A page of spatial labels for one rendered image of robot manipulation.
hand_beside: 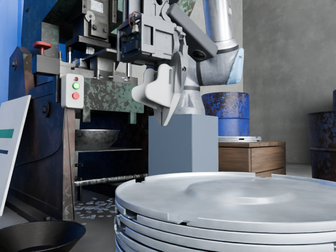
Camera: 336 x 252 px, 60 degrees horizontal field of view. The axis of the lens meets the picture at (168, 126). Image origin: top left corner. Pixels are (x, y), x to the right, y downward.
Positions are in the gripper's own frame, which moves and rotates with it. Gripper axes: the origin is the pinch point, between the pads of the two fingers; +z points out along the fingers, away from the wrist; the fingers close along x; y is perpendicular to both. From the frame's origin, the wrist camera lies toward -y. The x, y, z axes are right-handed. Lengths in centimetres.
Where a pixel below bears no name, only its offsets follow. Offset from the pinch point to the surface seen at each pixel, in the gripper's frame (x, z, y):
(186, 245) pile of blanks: 19.5, 11.4, 13.3
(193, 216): 18.3, 9.7, 11.5
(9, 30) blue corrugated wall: -225, -82, -15
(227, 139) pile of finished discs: -52, 4, -77
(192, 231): 19.9, 10.2, 13.1
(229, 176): 4.4, 9.5, -9.8
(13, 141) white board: -129, 6, -2
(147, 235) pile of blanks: 15.7, 11.3, 14.3
